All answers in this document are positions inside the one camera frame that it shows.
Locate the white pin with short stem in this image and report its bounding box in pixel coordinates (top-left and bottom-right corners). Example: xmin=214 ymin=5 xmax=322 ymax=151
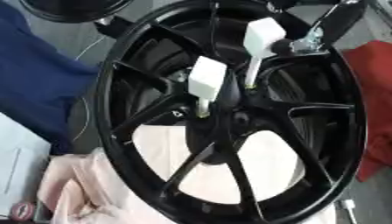
xmin=186 ymin=55 xmax=230 ymax=119

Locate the small white metal bolt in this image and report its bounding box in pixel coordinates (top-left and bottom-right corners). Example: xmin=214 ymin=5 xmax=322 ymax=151
xmin=335 ymin=199 xmax=361 ymax=224

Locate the pale pink cloth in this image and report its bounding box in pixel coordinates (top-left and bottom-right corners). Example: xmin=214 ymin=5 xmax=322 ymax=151
xmin=35 ymin=123 xmax=339 ymax=224

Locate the red cloth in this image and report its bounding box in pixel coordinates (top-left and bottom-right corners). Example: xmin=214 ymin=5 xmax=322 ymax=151
xmin=339 ymin=39 xmax=392 ymax=183

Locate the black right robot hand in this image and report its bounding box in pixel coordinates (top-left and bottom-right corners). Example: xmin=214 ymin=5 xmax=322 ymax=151
xmin=268 ymin=0 xmax=369 ymax=58

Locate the thin white cable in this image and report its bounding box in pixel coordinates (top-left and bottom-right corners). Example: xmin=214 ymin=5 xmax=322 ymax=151
xmin=68 ymin=34 xmax=110 ymax=144

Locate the white pin with long stem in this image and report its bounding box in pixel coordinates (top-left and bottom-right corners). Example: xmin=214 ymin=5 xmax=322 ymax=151
xmin=241 ymin=17 xmax=288 ymax=90

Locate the black round tyre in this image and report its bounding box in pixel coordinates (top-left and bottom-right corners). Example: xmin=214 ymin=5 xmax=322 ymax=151
xmin=18 ymin=0 xmax=137 ymax=24

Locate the blue cloth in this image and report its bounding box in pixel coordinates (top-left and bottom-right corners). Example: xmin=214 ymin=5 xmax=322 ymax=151
xmin=0 ymin=2 xmax=102 ymax=156

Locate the red and white round disc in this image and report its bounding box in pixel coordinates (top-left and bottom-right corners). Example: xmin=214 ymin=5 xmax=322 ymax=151
xmin=7 ymin=200 xmax=39 ymax=223

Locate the black spoked wheel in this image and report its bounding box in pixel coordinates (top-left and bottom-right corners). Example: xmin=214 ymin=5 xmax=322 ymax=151
xmin=93 ymin=0 xmax=369 ymax=224

